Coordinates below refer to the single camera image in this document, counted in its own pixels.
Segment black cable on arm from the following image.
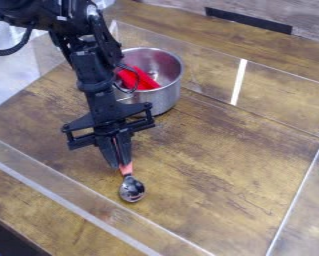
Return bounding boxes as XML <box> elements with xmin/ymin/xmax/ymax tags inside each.
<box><xmin>0</xmin><ymin>26</ymin><xmax>34</xmax><ymax>57</ymax></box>

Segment small silver metal pot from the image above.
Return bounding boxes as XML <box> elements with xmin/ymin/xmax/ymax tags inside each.
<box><xmin>114</xmin><ymin>47</ymin><xmax>184</xmax><ymax>116</ymax></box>

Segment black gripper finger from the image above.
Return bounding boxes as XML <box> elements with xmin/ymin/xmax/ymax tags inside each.
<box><xmin>96</xmin><ymin>136</ymin><xmax>119</xmax><ymax>169</ymax></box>
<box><xmin>116</xmin><ymin>131</ymin><xmax>132</xmax><ymax>166</ymax></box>

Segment pink handled metal spoon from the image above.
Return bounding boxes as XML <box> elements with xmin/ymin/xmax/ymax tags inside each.
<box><xmin>112</xmin><ymin>136</ymin><xmax>147</xmax><ymax>203</ymax></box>

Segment clear acrylic barrier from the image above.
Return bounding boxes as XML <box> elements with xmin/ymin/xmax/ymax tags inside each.
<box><xmin>32</xmin><ymin>19</ymin><xmax>319</xmax><ymax>139</ymax></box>
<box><xmin>0</xmin><ymin>140</ymin><xmax>215</xmax><ymax>256</ymax></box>

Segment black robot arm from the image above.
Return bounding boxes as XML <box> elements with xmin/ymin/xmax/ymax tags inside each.
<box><xmin>0</xmin><ymin>0</ymin><xmax>153</xmax><ymax>168</ymax></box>

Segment black strip on table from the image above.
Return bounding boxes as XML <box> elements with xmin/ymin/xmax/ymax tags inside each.
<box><xmin>204</xmin><ymin>7</ymin><xmax>292</xmax><ymax>35</ymax></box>

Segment clear acrylic barrier back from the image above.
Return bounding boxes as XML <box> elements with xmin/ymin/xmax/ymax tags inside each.
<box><xmin>32</xmin><ymin>19</ymin><xmax>319</xmax><ymax>139</ymax></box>

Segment red object in pot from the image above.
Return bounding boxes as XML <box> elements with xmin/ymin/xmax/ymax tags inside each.
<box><xmin>117</xmin><ymin>66</ymin><xmax>160</xmax><ymax>90</ymax></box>

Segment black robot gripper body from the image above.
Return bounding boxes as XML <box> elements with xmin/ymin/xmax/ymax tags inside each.
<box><xmin>61</xmin><ymin>91</ymin><xmax>155</xmax><ymax>150</ymax></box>

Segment clear acrylic barrier front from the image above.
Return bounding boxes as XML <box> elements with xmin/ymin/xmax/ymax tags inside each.
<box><xmin>0</xmin><ymin>140</ymin><xmax>215</xmax><ymax>256</ymax></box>

